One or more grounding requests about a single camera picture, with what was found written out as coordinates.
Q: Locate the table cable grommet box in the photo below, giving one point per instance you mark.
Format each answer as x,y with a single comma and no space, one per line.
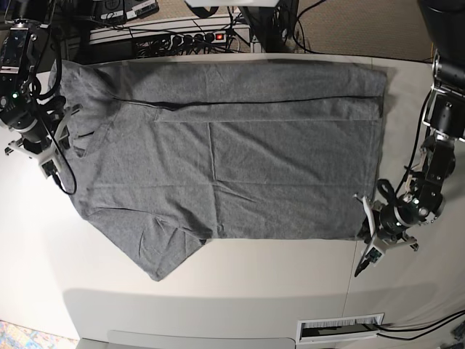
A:
338,329

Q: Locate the black equipment box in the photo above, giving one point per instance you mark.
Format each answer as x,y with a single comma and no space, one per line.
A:
109,9

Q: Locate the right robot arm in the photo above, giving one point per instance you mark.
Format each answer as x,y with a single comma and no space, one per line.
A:
25,109

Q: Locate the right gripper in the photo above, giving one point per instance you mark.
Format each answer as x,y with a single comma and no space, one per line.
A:
38,140

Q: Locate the white power strip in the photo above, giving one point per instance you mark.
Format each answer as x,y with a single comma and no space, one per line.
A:
199,39

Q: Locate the grey T-shirt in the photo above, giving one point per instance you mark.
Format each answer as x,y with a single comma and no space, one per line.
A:
164,157

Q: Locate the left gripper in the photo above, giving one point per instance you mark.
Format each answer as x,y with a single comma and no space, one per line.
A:
390,228

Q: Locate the white table leg column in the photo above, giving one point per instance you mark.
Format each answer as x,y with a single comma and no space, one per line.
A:
255,44

